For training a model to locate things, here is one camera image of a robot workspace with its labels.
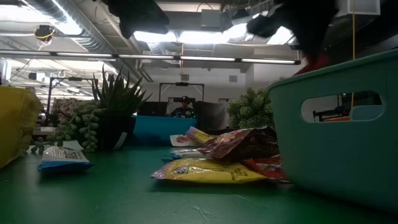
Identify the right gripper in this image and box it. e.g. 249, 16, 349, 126
247, 0, 340, 62

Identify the red Skittles pack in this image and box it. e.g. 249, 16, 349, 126
293, 54, 331, 77
244, 154, 289, 183

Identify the succulent plant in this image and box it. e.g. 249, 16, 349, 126
30, 65, 153, 154

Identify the red brown chocolate bar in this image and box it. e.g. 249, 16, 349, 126
198, 125, 280, 162

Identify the white red candy wrapper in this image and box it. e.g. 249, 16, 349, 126
169, 133, 201, 148

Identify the grey ceiling box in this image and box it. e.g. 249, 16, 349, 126
200, 9, 223, 30

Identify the orange plastic basket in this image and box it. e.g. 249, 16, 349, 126
323, 115, 351, 123

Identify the long ceiling light bar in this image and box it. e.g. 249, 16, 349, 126
0, 49, 302, 65

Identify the pale green pinecone plant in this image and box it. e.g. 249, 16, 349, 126
225, 86, 276, 130

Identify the black monitor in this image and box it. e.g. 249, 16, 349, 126
138, 101, 170, 116

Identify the person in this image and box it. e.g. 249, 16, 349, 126
170, 95, 197, 118

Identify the dark blue plastic tray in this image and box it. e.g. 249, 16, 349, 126
132, 114, 198, 146

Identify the teal plastic basket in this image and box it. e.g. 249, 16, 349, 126
267, 48, 398, 215

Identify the black chair back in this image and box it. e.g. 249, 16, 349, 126
195, 100, 228, 131

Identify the black metal stand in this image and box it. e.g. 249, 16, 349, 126
45, 76, 100, 125

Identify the yellow Sour Patch pack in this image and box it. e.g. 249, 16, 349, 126
150, 157, 270, 184
185, 125, 216, 144

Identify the yellow plastic basket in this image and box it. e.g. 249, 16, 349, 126
0, 85, 44, 169

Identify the green table mat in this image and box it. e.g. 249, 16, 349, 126
0, 146, 398, 224

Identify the round metal air duct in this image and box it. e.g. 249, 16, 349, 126
23, 0, 150, 85

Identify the black frame stand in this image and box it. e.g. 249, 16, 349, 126
158, 82, 205, 103

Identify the black ceiling device yellow cable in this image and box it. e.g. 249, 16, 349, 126
33, 24, 56, 41

